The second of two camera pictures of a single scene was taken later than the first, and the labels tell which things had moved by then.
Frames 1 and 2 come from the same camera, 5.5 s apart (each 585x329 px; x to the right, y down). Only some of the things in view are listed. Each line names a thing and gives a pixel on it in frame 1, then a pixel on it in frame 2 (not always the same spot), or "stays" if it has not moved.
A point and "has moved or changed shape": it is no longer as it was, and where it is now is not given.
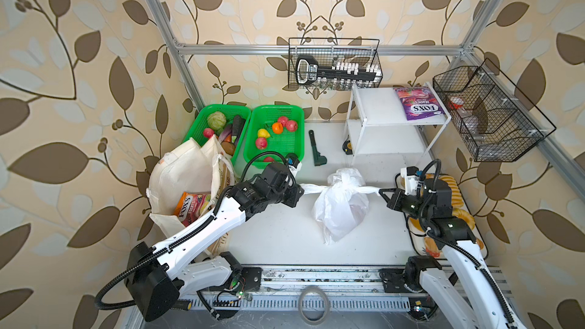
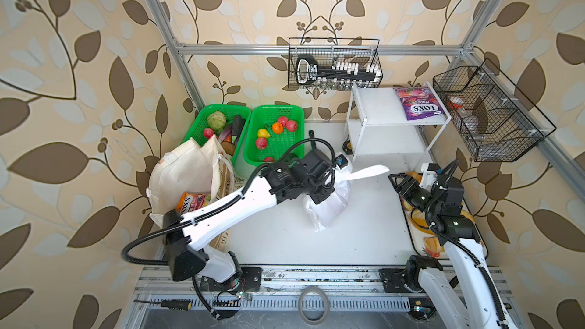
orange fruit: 277,128 stays
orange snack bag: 190,206 stays
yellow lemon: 263,132 stays
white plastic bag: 341,208 has moved or changed shape
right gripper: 393,202 → 407,180
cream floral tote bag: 190,165 stays
